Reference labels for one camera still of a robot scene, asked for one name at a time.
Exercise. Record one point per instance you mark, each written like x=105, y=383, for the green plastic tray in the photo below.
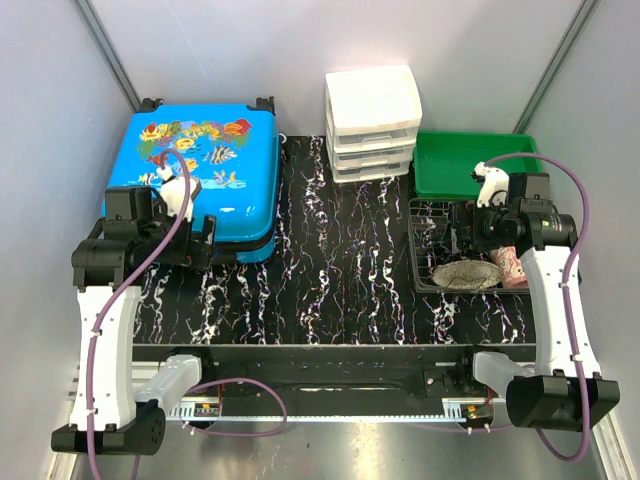
x=443, y=161

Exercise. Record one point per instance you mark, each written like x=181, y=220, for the black wire basket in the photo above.
x=430, y=260

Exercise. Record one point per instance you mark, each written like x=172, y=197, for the blue fish-print suitcase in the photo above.
x=232, y=152

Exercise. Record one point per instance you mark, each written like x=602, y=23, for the speckled grey plate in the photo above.
x=467, y=275

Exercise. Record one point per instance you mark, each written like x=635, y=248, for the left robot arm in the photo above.
x=110, y=416

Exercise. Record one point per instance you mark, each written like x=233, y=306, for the white plastic drawer unit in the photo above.
x=372, y=120

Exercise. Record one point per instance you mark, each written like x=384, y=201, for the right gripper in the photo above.
x=466, y=213

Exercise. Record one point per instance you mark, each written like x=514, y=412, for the pink patterned cup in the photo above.
x=512, y=272

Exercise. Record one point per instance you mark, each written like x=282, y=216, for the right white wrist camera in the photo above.
x=494, y=185

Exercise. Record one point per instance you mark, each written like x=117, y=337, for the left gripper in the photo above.
x=192, y=251

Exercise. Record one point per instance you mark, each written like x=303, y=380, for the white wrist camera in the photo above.
x=173, y=189
x=494, y=185

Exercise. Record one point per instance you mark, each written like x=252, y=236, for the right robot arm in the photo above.
x=565, y=391

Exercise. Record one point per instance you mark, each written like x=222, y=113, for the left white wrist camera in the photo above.
x=173, y=189

